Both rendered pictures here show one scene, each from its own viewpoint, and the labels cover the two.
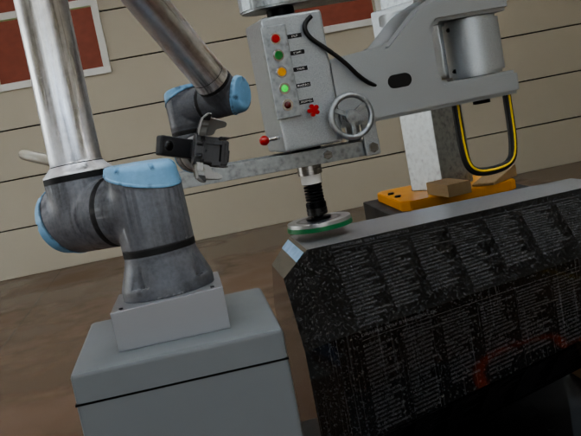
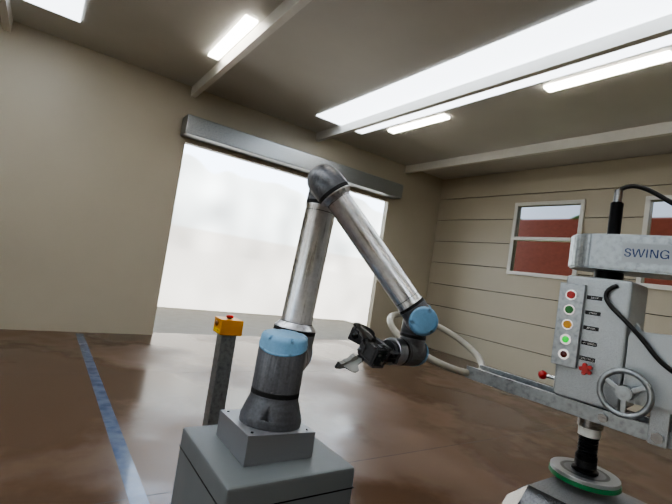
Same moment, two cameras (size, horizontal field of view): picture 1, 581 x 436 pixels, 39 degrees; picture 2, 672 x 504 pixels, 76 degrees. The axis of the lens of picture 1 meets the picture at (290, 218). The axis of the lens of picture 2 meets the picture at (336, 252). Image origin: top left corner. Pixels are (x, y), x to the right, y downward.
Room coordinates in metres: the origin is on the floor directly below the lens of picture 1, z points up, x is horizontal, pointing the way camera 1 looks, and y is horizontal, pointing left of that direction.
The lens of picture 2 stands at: (1.16, -0.96, 1.41)
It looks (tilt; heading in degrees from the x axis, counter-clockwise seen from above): 3 degrees up; 62
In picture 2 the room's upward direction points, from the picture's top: 9 degrees clockwise
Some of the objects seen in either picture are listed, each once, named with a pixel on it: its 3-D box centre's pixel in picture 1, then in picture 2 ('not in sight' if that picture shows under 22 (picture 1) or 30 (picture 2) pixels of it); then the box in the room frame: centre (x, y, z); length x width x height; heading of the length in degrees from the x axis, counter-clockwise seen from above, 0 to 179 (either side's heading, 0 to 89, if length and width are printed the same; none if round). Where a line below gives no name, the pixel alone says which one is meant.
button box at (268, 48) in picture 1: (280, 72); (569, 324); (2.58, -0.05, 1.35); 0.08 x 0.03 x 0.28; 105
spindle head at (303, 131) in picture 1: (317, 83); (626, 349); (2.73, -0.17, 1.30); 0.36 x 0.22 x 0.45; 105
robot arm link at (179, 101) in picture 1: (188, 110); (416, 320); (2.13, 0.21, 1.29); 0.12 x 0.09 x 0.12; 59
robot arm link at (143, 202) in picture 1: (144, 202); (281, 359); (1.69, 0.29, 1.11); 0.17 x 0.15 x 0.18; 59
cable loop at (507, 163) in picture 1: (486, 130); not in sight; (2.87, -0.73, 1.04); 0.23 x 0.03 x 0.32; 105
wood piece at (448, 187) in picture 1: (448, 187); not in sight; (3.27, -0.65, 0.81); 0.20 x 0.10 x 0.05; 13
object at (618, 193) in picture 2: not in sight; (615, 214); (2.71, -0.09, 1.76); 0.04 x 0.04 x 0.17
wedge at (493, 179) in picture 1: (494, 175); not in sight; (3.37, -0.86, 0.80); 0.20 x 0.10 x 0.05; 136
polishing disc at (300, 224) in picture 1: (318, 221); (584, 472); (2.71, -0.09, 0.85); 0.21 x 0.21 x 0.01
